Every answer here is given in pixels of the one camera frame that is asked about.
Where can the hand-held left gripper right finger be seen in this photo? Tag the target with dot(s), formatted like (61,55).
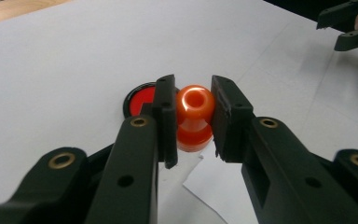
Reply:
(261,155)

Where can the white sheet of paper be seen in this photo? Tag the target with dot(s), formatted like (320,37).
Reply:
(217,186)

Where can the round red ink pad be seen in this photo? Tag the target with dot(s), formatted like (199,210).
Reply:
(136,101)

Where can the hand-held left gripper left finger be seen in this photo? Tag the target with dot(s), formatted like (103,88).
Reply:
(136,161)

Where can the small red ball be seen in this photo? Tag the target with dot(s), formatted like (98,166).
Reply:
(195,105)

